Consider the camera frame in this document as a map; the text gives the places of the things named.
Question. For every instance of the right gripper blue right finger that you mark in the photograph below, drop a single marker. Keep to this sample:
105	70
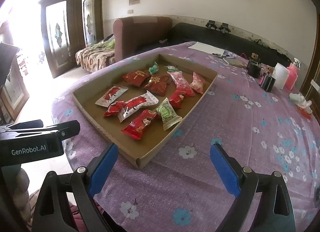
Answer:
227	168

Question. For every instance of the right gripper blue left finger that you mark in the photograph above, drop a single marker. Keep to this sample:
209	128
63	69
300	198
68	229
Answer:
100	168

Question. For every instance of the small red candy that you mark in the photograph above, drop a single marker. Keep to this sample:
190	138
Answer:
114	108

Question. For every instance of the green white snack pack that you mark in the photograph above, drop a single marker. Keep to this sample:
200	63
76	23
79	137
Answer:
168	115

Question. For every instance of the bright red snack pack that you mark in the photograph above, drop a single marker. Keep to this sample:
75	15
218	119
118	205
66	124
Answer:
177	98
140	124

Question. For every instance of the pink candy bag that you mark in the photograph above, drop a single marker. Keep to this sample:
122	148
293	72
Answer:
181	82
198	83

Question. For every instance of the green candy packet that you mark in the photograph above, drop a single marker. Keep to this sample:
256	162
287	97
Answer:
154	68
171	68

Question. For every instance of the white red snack sachet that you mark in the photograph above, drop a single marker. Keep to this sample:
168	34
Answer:
111	95
133	105

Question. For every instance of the dark red snack pack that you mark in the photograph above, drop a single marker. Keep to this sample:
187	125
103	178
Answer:
136	78
157	85

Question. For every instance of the left hand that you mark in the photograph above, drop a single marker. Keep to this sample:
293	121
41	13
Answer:
21	195

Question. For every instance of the purple floral tablecloth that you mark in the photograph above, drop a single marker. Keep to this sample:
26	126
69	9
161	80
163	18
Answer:
180	190

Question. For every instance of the shallow cardboard box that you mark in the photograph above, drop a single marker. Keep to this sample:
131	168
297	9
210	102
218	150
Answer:
137	152

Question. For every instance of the black cylindrical holder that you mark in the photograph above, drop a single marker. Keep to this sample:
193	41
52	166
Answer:
267	81
253	66

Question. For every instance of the white crumpled cloth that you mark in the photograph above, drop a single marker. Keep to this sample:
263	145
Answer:
300	101

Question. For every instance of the tan notebook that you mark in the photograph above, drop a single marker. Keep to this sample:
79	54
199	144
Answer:
235	62

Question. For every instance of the white plastic jar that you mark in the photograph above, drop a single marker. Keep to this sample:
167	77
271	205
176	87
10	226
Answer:
280	74

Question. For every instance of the patterned blanket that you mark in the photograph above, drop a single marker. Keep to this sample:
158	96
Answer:
96	56

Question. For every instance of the wooden side cabinet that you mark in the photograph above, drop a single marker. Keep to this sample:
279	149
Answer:
310	90

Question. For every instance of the pink sleeved bottle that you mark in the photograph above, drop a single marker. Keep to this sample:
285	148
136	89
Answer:
293	68

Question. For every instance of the white paper sheet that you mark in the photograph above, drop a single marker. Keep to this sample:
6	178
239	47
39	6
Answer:
198	46

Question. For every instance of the wooden glass door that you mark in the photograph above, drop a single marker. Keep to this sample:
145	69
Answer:
68	26

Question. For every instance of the black sofa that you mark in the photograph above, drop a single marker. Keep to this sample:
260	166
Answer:
184	32

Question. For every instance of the maroon armchair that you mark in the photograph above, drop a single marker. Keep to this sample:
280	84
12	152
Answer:
133	33

